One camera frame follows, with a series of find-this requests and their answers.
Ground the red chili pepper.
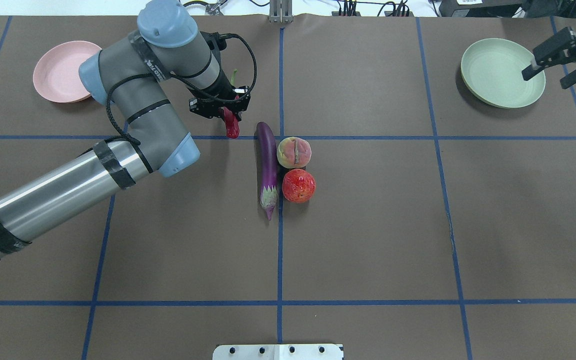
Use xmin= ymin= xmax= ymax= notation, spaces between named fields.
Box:
xmin=219 ymin=107 xmax=240 ymax=139

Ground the red orange fruit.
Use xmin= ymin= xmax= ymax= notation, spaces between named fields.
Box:
xmin=281 ymin=168 xmax=317 ymax=204

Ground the yellow-pink peach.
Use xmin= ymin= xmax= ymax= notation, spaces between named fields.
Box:
xmin=276 ymin=136 xmax=313 ymax=169

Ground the pink plate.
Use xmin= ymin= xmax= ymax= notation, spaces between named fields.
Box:
xmin=32 ymin=40 xmax=102 ymax=104

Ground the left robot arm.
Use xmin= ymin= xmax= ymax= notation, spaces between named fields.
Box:
xmin=0 ymin=0 xmax=255 ymax=260

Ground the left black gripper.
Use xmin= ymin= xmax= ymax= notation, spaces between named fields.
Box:
xmin=189 ymin=86 xmax=252 ymax=122

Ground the mint green plate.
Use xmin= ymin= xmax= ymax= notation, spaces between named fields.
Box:
xmin=460 ymin=38 xmax=546 ymax=109

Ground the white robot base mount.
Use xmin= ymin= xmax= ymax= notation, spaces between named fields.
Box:
xmin=212 ymin=343 xmax=345 ymax=360

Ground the purple eggplant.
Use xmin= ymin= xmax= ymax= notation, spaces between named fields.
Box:
xmin=256 ymin=121 xmax=279 ymax=221

